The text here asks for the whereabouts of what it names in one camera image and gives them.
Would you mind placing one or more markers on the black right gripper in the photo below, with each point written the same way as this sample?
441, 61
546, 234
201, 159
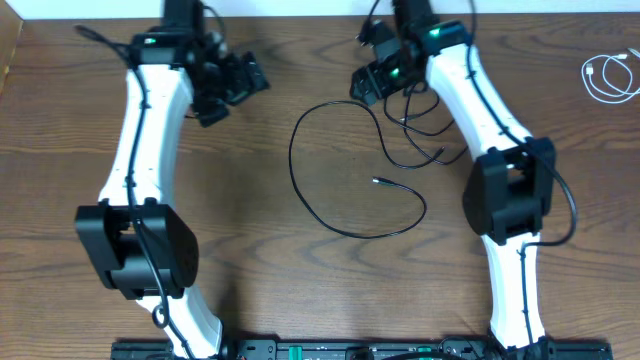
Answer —
382, 88

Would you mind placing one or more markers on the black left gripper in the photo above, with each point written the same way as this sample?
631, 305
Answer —
246, 85

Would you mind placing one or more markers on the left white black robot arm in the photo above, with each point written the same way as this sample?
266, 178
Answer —
135, 240

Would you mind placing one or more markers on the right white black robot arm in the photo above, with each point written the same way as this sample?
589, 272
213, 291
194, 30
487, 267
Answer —
509, 190

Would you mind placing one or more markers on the cardboard panel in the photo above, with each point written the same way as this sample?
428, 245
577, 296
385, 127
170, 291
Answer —
10, 31

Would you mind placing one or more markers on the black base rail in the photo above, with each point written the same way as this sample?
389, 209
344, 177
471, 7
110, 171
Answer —
455, 348

